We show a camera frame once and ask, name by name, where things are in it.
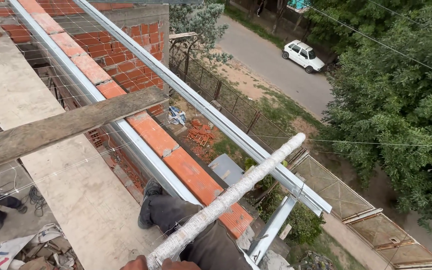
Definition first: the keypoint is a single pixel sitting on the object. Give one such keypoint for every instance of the person's left hand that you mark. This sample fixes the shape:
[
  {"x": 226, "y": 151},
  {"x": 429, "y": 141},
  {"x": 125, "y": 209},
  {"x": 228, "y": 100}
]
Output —
[{"x": 135, "y": 264}]

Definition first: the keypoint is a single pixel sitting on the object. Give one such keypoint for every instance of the person's right hand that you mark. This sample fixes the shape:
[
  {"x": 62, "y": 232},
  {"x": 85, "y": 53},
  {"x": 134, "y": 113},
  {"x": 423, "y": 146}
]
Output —
[{"x": 180, "y": 265}]

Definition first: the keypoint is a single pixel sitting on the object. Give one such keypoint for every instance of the white mesh roll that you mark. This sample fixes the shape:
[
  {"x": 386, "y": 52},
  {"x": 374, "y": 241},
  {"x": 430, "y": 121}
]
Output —
[{"x": 223, "y": 200}]

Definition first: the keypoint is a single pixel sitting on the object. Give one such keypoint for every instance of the person's dark grey trouser leg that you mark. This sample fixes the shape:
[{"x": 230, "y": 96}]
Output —
[{"x": 216, "y": 247}]

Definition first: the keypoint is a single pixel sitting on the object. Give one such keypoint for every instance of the person's black shoe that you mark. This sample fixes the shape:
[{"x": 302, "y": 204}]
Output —
[{"x": 146, "y": 204}]

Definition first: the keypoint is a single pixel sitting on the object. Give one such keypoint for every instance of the heap of rubble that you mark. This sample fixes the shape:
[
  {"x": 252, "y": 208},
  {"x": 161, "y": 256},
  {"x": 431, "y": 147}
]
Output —
[{"x": 47, "y": 257}]

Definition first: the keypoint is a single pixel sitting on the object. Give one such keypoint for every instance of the row of orange bricks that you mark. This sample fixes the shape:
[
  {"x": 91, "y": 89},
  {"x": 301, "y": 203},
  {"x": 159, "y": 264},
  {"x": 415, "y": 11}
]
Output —
[{"x": 186, "y": 168}]

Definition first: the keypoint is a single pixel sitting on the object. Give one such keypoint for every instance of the short steel channel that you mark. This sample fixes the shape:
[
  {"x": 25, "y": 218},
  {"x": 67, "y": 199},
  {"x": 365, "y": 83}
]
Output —
[{"x": 272, "y": 227}]

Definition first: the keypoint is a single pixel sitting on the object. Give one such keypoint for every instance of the grey metal sheet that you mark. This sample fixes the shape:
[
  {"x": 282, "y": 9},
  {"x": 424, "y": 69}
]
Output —
[{"x": 225, "y": 168}]

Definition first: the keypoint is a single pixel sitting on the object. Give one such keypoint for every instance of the green bush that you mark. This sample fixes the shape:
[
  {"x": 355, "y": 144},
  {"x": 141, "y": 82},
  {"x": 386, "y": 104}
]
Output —
[{"x": 302, "y": 223}]

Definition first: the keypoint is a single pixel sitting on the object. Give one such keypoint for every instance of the white printed sack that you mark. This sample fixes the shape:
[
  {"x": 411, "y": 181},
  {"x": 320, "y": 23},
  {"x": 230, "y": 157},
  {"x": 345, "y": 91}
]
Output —
[{"x": 2, "y": 253}]

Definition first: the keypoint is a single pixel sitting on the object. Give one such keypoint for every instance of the pile of broken bricks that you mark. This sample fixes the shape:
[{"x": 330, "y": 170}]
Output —
[{"x": 201, "y": 132}]

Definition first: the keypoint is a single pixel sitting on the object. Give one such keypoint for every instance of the white and blue bag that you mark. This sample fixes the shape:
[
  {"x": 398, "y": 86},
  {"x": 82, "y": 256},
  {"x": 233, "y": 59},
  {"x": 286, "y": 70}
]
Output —
[{"x": 177, "y": 114}]

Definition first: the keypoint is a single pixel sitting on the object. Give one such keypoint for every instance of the weathered wooden plank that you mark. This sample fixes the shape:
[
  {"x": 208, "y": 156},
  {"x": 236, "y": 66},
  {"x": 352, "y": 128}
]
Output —
[{"x": 62, "y": 125}]

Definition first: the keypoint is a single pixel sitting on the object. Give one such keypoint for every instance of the long steel channel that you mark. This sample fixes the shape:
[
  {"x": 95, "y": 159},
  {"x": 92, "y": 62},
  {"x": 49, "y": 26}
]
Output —
[
  {"x": 88, "y": 88},
  {"x": 201, "y": 105}
]

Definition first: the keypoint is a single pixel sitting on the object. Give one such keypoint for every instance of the metal mesh gate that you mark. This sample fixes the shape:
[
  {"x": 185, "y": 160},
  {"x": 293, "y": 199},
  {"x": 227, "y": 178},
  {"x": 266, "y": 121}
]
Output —
[{"x": 354, "y": 202}]

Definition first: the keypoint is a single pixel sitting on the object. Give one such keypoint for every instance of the short wooden board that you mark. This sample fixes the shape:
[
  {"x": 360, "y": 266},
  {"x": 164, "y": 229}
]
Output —
[{"x": 183, "y": 35}]

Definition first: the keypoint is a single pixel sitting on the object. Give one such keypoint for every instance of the small grey-green tree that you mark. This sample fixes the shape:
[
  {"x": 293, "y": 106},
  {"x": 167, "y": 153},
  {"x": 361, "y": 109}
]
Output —
[{"x": 201, "y": 26}]

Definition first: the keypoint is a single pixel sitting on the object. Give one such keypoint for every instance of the white car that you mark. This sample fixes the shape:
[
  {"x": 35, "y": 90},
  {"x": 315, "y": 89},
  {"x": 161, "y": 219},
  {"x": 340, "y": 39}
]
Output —
[{"x": 303, "y": 55}]

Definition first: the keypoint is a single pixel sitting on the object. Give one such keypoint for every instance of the large green tree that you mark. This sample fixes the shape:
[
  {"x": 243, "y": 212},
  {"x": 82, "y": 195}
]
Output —
[{"x": 392, "y": 112}]

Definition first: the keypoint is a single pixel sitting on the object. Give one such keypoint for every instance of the overhead power line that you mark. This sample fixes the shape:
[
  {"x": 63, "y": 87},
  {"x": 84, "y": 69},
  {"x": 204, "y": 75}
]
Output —
[{"x": 373, "y": 39}]

